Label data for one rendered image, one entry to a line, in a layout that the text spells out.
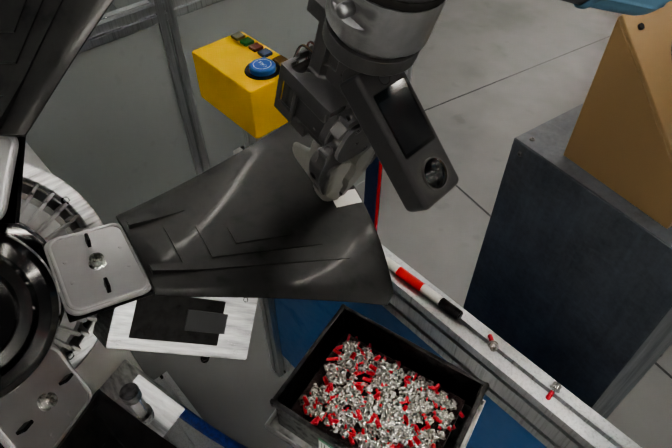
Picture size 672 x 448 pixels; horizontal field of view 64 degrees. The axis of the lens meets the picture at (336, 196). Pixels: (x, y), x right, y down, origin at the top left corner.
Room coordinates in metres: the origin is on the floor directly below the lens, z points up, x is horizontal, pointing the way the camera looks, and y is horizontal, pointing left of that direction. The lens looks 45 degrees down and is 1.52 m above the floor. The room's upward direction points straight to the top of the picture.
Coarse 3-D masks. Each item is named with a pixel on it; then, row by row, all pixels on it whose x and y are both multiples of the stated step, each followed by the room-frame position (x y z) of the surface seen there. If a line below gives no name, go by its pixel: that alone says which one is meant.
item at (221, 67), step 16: (208, 48) 0.78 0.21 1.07; (224, 48) 0.78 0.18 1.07; (240, 48) 0.78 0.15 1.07; (208, 64) 0.73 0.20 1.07; (224, 64) 0.73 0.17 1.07; (240, 64) 0.73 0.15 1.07; (208, 80) 0.74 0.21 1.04; (224, 80) 0.70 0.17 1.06; (240, 80) 0.68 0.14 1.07; (256, 80) 0.68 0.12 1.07; (272, 80) 0.68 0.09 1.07; (208, 96) 0.75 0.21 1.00; (224, 96) 0.71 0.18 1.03; (240, 96) 0.67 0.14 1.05; (256, 96) 0.66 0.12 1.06; (272, 96) 0.68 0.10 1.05; (224, 112) 0.72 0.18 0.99; (240, 112) 0.68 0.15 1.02; (256, 112) 0.66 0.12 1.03; (272, 112) 0.68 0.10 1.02; (256, 128) 0.66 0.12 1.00; (272, 128) 0.67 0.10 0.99
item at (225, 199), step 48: (288, 144) 0.45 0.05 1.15; (192, 192) 0.37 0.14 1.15; (240, 192) 0.37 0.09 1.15; (288, 192) 0.38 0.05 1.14; (144, 240) 0.30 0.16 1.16; (192, 240) 0.30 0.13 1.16; (240, 240) 0.31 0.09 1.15; (288, 240) 0.32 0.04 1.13; (336, 240) 0.33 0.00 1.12; (192, 288) 0.25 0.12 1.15; (240, 288) 0.26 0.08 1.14; (288, 288) 0.27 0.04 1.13; (336, 288) 0.29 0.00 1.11; (384, 288) 0.30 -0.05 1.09
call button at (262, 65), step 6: (258, 60) 0.72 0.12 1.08; (264, 60) 0.72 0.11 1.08; (270, 60) 0.72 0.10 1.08; (252, 66) 0.71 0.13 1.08; (258, 66) 0.71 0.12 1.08; (264, 66) 0.71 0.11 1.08; (270, 66) 0.71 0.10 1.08; (252, 72) 0.70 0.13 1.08; (258, 72) 0.69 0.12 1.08; (264, 72) 0.69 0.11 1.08; (270, 72) 0.70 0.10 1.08
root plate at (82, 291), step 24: (72, 240) 0.30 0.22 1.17; (96, 240) 0.30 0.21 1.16; (120, 240) 0.30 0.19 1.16; (72, 264) 0.27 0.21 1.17; (120, 264) 0.27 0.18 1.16; (72, 288) 0.24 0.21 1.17; (96, 288) 0.25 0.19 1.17; (120, 288) 0.25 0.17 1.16; (144, 288) 0.25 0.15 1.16; (72, 312) 0.22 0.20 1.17
